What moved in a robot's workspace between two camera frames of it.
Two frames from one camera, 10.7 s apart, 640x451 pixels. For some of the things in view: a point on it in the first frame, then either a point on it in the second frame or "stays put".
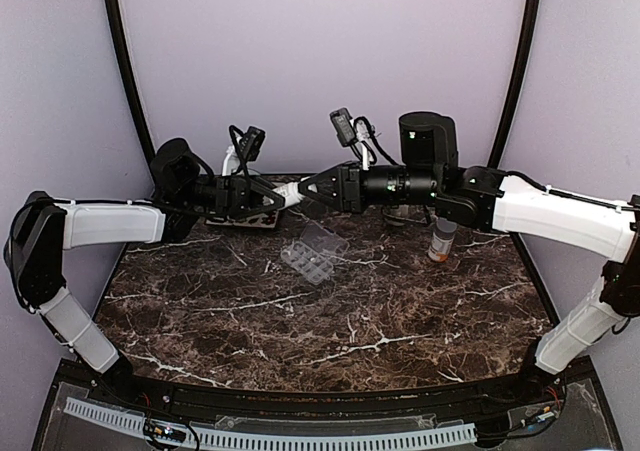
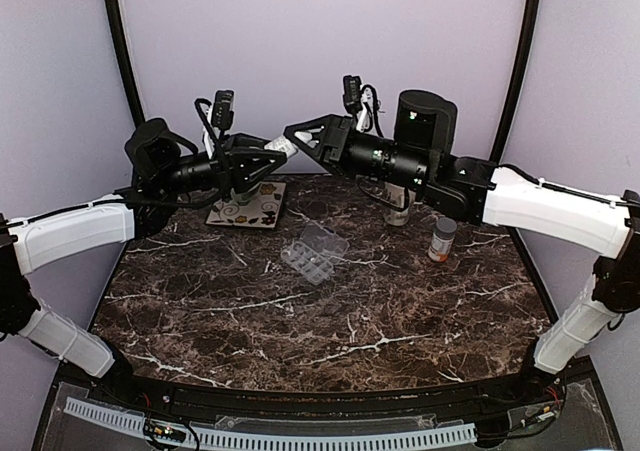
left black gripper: [235, 197] → [233, 161]
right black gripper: [347, 181] → [335, 141]
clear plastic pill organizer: [313, 255] stays put
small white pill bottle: [291, 193] → [281, 144]
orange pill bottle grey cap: [442, 239] stays put
